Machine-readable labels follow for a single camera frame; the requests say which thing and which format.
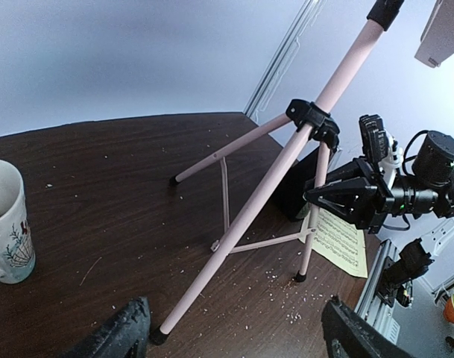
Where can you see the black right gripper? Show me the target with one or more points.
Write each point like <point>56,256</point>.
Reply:
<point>363,201</point>

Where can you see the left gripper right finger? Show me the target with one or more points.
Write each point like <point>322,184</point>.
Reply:
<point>348,335</point>

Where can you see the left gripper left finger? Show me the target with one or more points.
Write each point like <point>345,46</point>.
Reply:
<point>124,334</point>

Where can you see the yellow sheet music page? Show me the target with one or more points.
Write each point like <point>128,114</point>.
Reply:
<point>341,243</point>

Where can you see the black metronome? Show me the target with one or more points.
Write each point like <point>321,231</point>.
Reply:
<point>288,196</point>

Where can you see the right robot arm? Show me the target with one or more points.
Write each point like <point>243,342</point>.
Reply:
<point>428,189</point>

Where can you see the white ceramic mug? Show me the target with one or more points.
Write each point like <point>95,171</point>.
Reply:
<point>17,254</point>

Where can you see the aluminium front rail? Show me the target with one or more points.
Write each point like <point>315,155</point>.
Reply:
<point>370,307</point>

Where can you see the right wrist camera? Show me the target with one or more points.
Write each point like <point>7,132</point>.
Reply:
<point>382,154</point>

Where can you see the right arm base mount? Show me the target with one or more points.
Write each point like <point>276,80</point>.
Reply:
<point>395,281</point>

